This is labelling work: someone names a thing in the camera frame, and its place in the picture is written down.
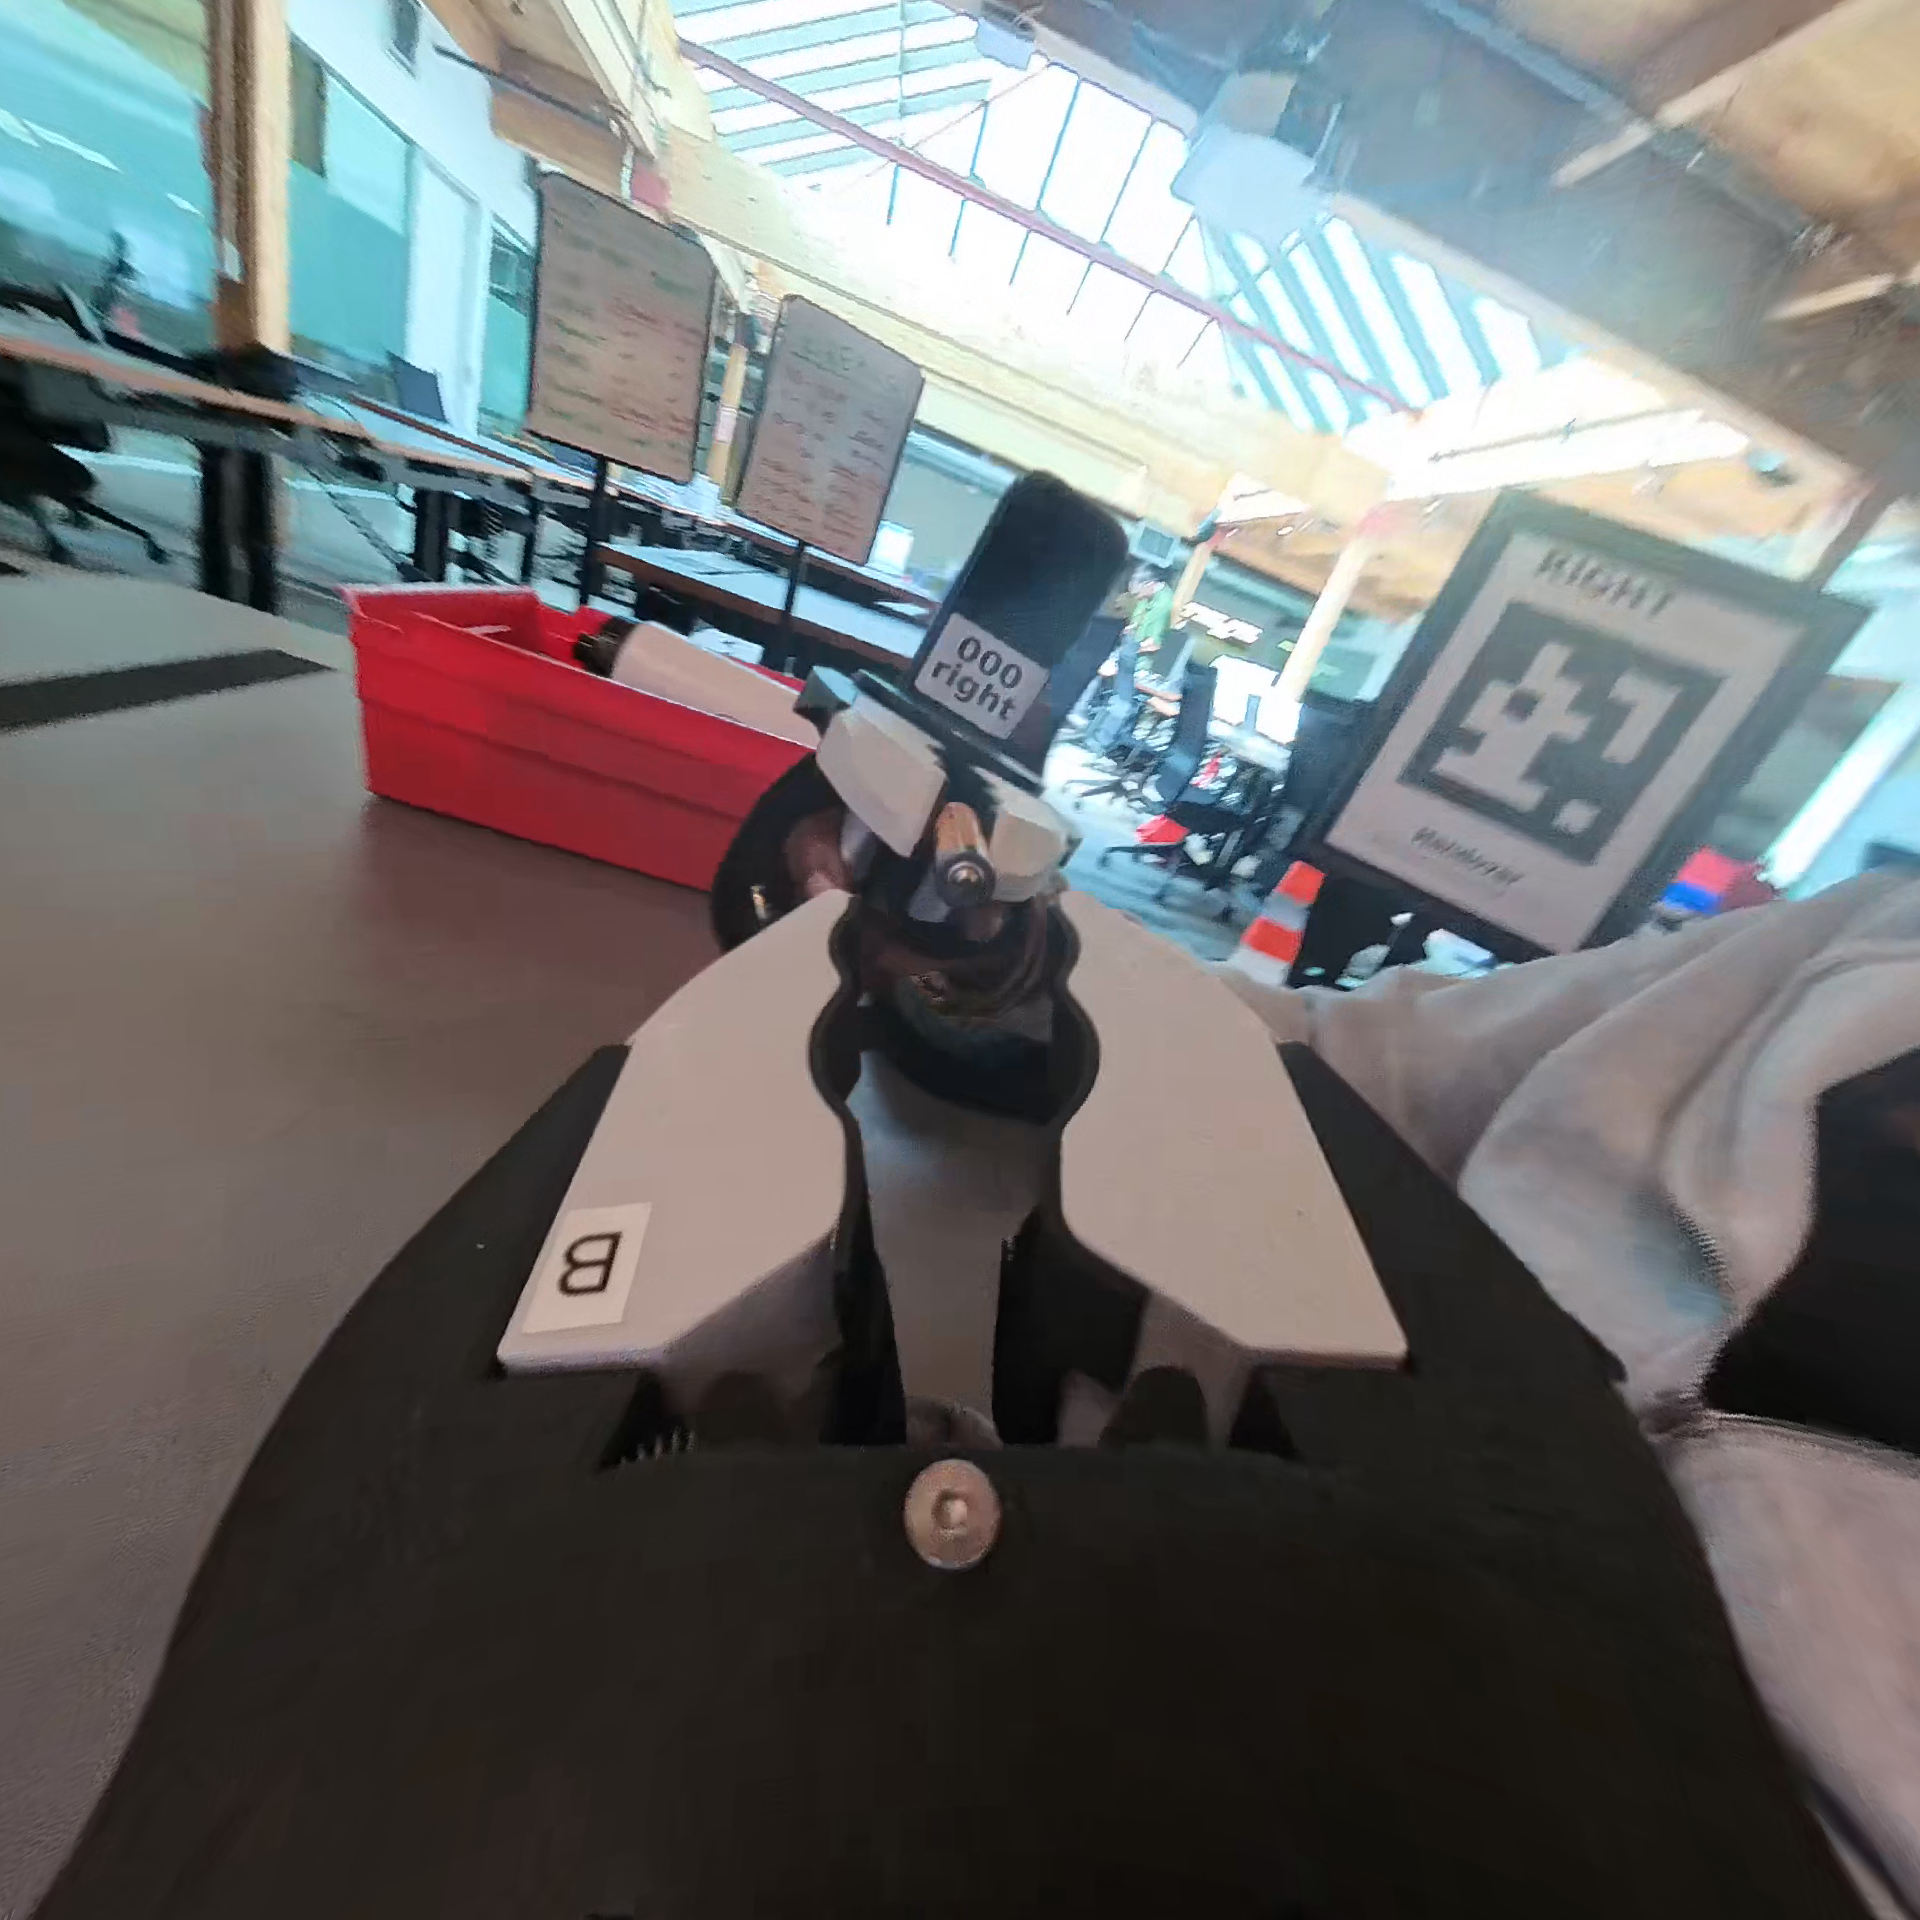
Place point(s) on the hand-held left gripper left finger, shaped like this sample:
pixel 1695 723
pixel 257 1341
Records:
pixel 692 1185

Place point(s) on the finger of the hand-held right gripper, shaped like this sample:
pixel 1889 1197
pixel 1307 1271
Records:
pixel 1032 839
pixel 886 764

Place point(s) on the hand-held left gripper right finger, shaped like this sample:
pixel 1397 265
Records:
pixel 1217 1199

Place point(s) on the copper black battery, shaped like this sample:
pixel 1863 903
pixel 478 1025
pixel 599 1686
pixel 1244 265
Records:
pixel 959 867

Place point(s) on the red plastic bin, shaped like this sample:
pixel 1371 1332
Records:
pixel 495 750

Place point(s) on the person's right forearm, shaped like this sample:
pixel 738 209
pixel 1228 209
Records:
pixel 1425 1080

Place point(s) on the person's right hand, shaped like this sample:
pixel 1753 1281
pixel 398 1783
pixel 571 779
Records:
pixel 816 856

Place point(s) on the black office chair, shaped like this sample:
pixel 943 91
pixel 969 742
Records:
pixel 1193 733

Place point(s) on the white bottle black cap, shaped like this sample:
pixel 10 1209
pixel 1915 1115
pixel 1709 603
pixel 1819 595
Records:
pixel 692 674

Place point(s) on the orange traffic cone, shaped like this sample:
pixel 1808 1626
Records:
pixel 1283 921

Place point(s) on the handwritten whiteboard on stand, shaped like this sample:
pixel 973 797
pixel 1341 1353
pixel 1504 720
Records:
pixel 826 419
pixel 622 322

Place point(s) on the framed marker sign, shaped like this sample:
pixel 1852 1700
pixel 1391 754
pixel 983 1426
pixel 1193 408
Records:
pixel 1576 720

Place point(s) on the person's black shirt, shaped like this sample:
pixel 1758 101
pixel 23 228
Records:
pixel 1845 1244

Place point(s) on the person's grey hooded jacket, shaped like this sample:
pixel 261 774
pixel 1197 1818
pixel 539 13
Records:
pixel 1816 1650

